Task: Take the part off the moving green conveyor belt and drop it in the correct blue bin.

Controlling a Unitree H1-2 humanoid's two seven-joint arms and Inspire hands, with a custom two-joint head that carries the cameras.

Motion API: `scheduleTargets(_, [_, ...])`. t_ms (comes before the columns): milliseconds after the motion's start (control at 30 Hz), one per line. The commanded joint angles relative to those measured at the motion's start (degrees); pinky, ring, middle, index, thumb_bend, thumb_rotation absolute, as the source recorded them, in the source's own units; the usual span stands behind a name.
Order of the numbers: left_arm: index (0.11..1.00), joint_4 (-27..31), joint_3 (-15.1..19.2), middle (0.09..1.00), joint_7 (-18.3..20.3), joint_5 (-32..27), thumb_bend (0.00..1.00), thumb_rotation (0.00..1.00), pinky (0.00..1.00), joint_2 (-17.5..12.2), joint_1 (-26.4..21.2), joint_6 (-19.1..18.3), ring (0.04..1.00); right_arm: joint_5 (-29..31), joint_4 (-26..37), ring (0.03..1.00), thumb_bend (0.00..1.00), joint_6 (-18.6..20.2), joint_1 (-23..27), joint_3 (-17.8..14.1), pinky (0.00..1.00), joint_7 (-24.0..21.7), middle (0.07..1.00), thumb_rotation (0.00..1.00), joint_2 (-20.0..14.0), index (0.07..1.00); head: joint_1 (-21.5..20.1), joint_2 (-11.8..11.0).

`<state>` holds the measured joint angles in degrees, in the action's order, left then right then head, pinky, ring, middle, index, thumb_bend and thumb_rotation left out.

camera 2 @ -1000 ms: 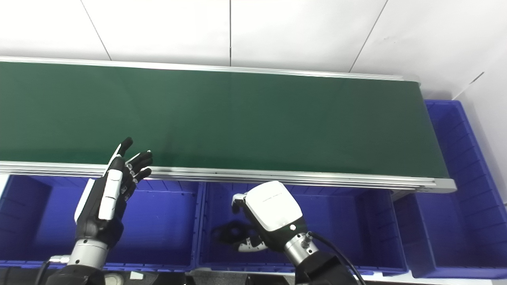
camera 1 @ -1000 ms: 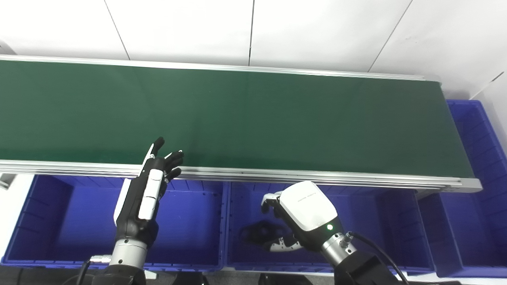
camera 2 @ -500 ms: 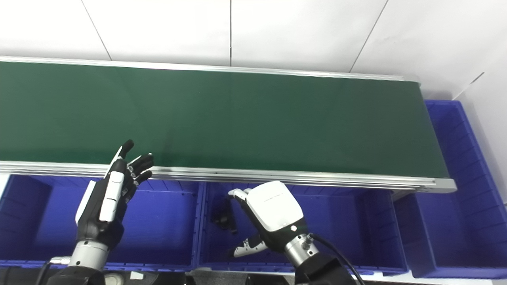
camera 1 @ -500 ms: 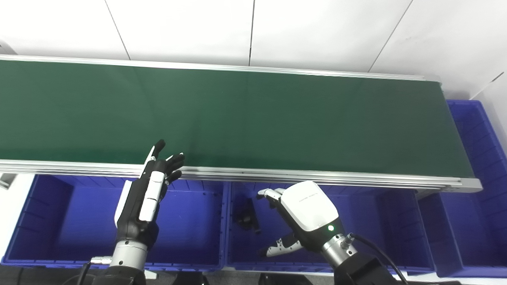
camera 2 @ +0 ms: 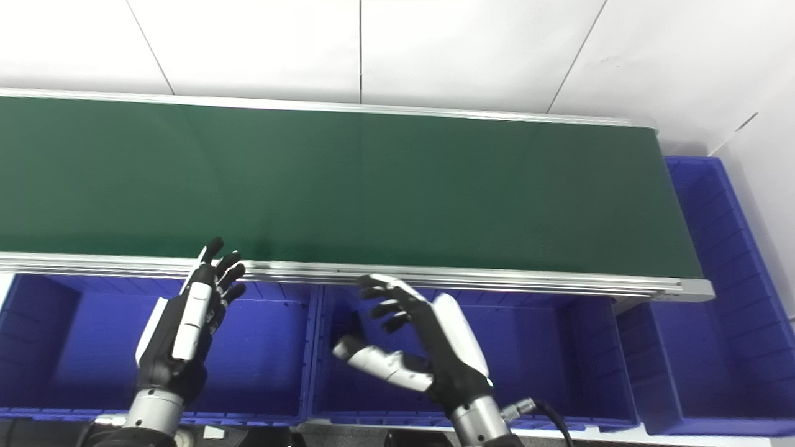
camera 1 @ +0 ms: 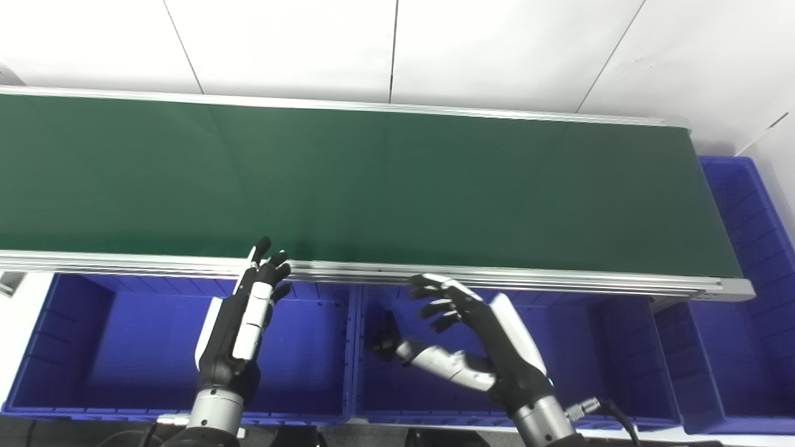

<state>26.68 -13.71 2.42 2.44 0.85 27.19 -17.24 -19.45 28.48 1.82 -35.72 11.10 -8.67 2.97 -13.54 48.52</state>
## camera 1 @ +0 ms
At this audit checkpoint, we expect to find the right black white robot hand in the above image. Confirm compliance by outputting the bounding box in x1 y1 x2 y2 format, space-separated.
396 273 556 417

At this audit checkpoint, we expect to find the blue plastic bin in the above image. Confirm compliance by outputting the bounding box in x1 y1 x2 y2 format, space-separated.
352 286 683 433
0 273 362 427
652 156 795 436

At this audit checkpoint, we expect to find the aluminium conveyor leg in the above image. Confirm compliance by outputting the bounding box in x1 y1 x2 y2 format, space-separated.
0 272 27 299

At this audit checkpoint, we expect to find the green conveyor belt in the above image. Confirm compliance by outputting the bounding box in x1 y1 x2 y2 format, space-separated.
0 86 756 302
0 93 744 279

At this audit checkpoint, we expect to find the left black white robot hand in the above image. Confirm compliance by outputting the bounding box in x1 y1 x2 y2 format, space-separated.
194 236 293 399

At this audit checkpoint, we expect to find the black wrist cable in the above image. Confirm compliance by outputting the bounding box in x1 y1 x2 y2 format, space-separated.
563 397 642 447

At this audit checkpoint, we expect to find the black flanged plastic part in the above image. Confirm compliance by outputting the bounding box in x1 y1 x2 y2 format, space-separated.
366 310 403 362

